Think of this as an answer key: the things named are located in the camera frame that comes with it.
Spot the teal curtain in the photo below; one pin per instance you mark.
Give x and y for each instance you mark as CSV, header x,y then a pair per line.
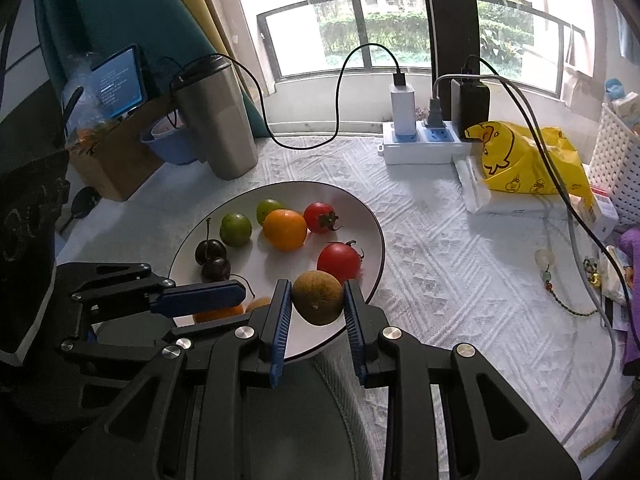
x,y
125,10

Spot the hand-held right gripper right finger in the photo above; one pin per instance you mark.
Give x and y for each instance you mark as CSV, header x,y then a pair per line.
x,y
356,330

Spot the stainless steel tumbler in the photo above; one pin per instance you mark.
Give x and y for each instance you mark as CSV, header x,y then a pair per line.
x,y
220,125

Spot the brown cardboard box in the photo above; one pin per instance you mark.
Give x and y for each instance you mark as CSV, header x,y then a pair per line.
x,y
115,165

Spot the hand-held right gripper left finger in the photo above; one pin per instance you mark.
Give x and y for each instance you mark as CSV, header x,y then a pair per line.
x,y
281,330

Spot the yellow curtain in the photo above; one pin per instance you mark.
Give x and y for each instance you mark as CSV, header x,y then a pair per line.
x,y
225,15

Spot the large orange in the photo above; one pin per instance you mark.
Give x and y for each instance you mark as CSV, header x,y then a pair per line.
x,y
220,315

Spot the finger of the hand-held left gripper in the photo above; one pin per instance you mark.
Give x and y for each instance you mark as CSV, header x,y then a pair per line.
x,y
200,332
200,297

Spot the white red small box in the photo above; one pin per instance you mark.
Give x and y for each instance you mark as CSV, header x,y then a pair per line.
x,y
597,217

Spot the white plastic basket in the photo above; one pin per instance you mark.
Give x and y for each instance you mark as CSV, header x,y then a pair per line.
x,y
615,160

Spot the round grey glass mat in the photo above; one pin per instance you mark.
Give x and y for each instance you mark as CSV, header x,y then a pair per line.
x,y
310,410

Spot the white flat packet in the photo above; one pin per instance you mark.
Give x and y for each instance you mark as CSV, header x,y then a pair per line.
x,y
470,185

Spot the blue plastic bowl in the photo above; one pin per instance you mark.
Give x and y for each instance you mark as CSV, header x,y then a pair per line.
x,y
170,152

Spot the blue white packet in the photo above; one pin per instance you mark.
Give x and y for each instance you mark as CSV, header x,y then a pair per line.
x,y
625,105

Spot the black balcony railing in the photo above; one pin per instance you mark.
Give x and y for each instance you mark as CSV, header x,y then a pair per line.
x,y
360,25

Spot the black charger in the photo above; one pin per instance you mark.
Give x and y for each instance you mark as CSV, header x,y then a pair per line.
x,y
470,105

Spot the dark red cherry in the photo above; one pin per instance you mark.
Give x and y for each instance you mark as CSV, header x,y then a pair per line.
x,y
210,252
215,270

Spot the white paper packets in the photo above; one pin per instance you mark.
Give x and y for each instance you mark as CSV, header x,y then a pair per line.
x,y
617,285

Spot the tablet with blue screen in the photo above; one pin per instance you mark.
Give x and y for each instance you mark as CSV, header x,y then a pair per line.
x,y
120,85

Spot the large red tomato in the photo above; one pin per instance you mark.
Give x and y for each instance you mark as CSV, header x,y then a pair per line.
x,y
340,260

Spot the small red tomato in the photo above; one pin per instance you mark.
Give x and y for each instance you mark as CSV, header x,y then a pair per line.
x,y
317,216

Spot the green plum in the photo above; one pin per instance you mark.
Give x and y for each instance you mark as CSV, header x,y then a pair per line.
x,y
236,229

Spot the brown rough-skinned fruit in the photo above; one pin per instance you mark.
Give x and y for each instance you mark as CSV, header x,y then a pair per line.
x,y
318,300

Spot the clear plastic bag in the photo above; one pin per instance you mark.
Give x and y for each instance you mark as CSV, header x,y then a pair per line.
x,y
80,110

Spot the white textured tablecloth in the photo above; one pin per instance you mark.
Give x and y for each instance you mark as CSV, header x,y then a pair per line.
x,y
450,285

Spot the white blue power strip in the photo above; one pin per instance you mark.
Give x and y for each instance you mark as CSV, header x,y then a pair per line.
x,y
415,152

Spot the dark window frame post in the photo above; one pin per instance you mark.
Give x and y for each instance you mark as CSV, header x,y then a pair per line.
x,y
445,10

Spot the small yellow-orange fruit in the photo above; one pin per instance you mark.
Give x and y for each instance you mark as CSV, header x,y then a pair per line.
x,y
259,304

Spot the white pink round object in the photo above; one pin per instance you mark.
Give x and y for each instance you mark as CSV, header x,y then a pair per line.
x,y
164,129

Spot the yellow printed plastic bag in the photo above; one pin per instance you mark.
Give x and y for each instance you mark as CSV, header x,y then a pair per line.
x,y
520,160

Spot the white plate with dark rim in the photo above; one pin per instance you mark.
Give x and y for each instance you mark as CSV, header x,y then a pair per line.
x,y
280,265

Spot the white charger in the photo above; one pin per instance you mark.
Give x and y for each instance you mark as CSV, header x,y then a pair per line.
x,y
402,110

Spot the round orange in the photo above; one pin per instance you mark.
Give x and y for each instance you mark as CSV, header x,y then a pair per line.
x,y
285,230

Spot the purple pouch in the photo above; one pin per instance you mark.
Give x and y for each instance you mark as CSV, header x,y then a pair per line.
x,y
631,245

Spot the green grape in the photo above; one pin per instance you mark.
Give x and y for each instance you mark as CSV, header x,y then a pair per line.
x,y
267,208

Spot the black round object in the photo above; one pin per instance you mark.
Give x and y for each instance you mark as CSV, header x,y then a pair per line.
x,y
85,202

